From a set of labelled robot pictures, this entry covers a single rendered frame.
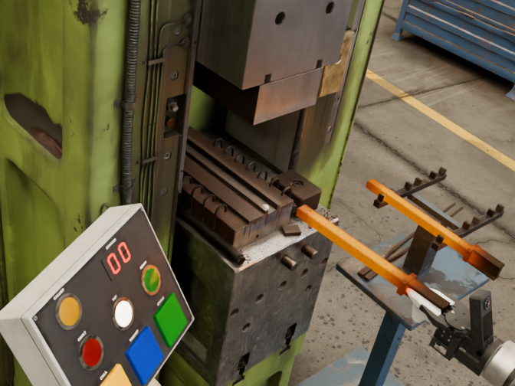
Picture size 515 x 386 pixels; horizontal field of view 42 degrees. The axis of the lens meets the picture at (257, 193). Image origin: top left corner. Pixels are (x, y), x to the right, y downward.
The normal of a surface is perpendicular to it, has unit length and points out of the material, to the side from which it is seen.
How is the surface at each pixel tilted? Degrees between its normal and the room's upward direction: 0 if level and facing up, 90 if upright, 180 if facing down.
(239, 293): 90
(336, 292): 0
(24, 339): 90
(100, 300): 60
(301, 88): 90
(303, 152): 90
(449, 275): 0
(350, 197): 0
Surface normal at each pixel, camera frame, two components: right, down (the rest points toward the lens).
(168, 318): 0.87, -0.12
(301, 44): 0.68, 0.51
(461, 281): 0.15, -0.80
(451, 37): -0.73, 0.29
